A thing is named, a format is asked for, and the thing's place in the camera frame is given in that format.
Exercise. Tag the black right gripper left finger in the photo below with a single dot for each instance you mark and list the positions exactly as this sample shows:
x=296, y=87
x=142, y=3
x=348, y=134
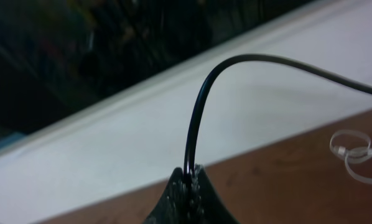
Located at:
x=172, y=204

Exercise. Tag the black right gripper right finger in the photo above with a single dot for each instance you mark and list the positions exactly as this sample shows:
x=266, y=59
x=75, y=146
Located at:
x=206, y=205

